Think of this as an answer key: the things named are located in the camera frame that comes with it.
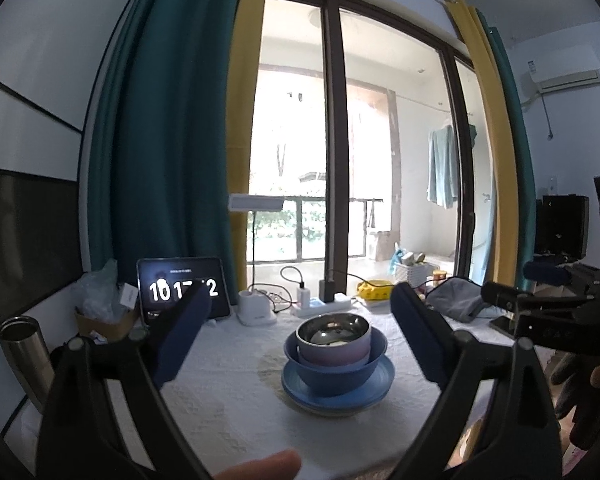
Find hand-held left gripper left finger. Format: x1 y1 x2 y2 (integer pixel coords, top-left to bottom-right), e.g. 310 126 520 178
35 284 213 480

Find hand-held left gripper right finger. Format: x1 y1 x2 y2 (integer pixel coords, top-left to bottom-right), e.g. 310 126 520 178
390 281 563 480

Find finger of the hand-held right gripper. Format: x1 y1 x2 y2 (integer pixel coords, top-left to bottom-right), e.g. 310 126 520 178
524 259 571 287
481 281 588 313

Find blue plastic plate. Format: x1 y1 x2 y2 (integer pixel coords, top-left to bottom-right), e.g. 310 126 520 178
286 395 381 417
281 351 396 411

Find pale pink steel bowl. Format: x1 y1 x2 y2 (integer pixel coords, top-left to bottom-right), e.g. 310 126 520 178
297 340 372 367

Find light blue steel bowl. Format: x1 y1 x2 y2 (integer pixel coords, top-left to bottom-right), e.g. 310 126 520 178
295 312 372 348

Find large blue plastic bowl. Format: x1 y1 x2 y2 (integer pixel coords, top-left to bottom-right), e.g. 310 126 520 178
284 330 389 399

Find grey towel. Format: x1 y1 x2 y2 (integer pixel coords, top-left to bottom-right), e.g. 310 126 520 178
424 276 487 323

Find black case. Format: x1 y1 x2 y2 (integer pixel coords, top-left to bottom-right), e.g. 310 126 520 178
535 193 591 263

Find white plastic basket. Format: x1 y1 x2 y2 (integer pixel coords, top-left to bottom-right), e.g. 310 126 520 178
395 261 442 289

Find yellow plastic bag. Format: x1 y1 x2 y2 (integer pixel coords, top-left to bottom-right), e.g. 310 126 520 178
356 279 397 302

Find small white box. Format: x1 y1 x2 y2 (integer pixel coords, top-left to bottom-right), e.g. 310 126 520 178
120 283 141 312

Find black tablet clock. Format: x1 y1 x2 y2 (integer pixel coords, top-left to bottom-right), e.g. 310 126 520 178
136 257 232 326

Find white textured tablecloth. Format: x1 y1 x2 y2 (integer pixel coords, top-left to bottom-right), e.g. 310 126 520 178
20 305 556 480

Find cardboard box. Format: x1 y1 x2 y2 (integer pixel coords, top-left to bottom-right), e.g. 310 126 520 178
74 305 143 345

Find white power strip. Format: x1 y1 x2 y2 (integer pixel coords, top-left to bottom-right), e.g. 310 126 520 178
291 295 354 318

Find clear plastic bag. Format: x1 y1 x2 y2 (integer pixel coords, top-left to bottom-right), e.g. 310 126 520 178
76 258 131 322

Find beige carton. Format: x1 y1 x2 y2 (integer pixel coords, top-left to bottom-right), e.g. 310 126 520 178
367 230 394 262

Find teal curtain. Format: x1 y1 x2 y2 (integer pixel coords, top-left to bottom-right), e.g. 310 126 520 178
77 0 243 306
475 7 538 281

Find light blue hanging clothing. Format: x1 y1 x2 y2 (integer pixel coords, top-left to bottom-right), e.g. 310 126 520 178
426 124 459 211

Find yellow curtain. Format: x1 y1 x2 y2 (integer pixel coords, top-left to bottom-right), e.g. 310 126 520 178
442 0 523 291
225 0 270 306

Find white desk lamp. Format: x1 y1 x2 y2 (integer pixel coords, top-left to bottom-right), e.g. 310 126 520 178
228 193 286 327

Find steel tumbler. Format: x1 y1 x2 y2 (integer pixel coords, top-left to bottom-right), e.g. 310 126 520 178
0 315 57 415

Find white air conditioner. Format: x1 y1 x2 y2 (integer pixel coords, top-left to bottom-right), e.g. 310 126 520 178
528 44 600 94

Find long black cable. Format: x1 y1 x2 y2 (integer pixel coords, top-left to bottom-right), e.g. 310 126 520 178
325 270 401 291

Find black lamp cable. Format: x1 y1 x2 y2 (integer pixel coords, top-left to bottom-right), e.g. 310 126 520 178
252 285 301 315

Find short black cable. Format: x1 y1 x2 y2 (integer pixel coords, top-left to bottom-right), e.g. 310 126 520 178
280 266 307 291

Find dark window frame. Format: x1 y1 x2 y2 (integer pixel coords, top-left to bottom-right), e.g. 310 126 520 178
264 0 483 281

